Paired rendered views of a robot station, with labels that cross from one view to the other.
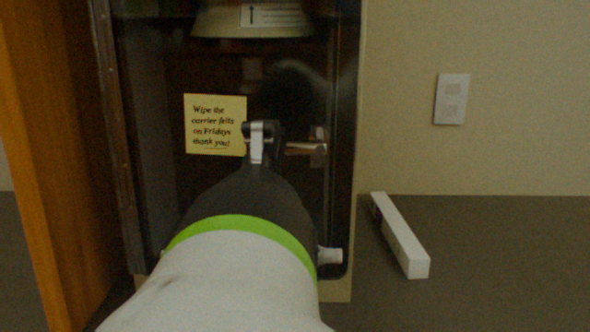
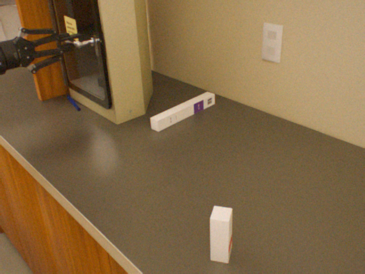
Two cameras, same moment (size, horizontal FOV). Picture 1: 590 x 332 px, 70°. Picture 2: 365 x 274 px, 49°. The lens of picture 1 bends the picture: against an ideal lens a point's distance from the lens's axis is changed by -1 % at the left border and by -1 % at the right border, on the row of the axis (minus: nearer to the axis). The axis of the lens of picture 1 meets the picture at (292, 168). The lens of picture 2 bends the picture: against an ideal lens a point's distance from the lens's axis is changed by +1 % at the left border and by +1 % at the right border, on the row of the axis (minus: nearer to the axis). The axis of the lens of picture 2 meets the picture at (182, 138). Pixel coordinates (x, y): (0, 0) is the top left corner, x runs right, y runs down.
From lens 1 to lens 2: 109 cm
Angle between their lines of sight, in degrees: 45
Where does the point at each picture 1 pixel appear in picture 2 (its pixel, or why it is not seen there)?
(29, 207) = not seen: hidden behind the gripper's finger
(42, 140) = (31, 25)
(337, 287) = (113, 115)
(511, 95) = (311, 47)
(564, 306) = (180, 162)
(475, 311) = (146, 146)
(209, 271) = not seen: outside the picture
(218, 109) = (71, 23)
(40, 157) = not seen: hidden behind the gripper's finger
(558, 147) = (348, 99)
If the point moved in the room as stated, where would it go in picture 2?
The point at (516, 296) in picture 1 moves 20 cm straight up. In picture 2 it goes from (173, 151) to (168, 84)
